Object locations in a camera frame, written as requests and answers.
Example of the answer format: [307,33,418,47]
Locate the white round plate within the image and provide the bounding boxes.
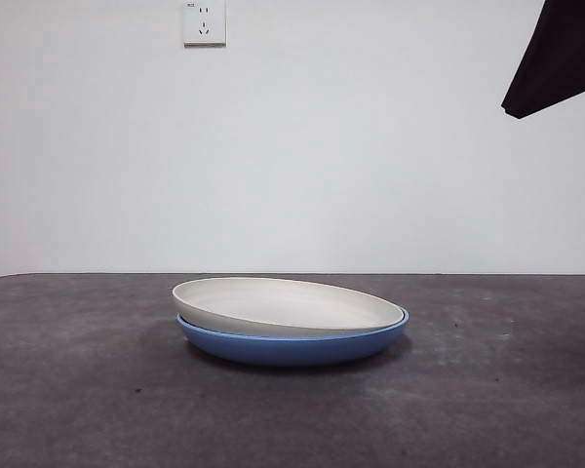
[171,276,404,338]

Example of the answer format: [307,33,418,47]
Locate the blue round plate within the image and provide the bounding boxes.
[175,306,411,368]

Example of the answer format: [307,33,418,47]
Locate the white wall socket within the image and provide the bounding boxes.
[182,0,228,49]

